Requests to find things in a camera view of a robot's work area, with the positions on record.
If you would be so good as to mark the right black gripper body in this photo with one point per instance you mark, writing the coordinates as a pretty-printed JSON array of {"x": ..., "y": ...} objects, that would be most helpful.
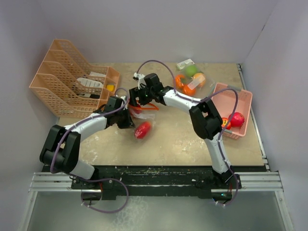
[{"x": 145, "y": 95}]

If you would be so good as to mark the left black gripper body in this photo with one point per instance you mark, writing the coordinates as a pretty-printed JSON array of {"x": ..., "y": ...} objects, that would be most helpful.
[{"x": 122, "y": 119}]

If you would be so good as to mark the zip bag of red apples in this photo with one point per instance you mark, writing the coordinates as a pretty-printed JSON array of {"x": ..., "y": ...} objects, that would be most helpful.
[{"x": 145, "y": 112}]

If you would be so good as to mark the red fake apple three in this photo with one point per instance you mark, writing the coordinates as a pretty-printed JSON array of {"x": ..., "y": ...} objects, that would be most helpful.
[{"x": 142, "y": 130}]

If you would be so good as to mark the zip bag of mixed fruit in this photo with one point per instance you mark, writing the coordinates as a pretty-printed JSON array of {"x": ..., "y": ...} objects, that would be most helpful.
[{"x": 194, "y": 81}]

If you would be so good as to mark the red fake apple two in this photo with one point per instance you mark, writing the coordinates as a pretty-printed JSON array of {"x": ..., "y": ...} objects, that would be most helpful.
[{"x": 225, "y": 123}]

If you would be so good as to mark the pink perforated plastic basket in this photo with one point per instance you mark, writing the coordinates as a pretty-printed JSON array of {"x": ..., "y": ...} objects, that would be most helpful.
[{"x": 236, "y": 100}]

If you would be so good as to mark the red fake apple one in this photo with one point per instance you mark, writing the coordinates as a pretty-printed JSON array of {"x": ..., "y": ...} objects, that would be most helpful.
[{"x": 237, "y": 120}]

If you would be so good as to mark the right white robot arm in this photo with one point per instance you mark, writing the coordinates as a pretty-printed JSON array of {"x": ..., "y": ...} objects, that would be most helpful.
[{"x": 205, "y": 118}]

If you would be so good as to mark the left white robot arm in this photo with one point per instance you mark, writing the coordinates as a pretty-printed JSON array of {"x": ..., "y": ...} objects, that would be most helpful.
[{"x": 61, "y": 148}]

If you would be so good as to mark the yellow eraser block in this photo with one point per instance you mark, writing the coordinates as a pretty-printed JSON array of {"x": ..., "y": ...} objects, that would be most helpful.
[{"x": 110, "y": 87}]

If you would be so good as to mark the small white red box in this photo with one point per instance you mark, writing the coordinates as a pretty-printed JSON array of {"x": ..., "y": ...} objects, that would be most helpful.
[{"x": 185, "y": 63}]

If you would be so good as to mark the white packet in organizer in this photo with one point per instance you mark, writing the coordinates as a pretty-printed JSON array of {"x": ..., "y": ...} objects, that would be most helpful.
[{"x": 93, "y": 83}]

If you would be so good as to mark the orange desk file organizer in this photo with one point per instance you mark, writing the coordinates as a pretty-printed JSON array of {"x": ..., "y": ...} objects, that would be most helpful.
[{"x": 56, "y": 85}]

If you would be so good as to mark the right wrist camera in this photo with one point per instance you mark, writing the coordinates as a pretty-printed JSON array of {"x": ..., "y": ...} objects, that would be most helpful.
[{"x": 140, "y": 79}]

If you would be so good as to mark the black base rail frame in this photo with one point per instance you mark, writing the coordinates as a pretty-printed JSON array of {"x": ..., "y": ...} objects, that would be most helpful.
[{"x": 165, "y": 181}]

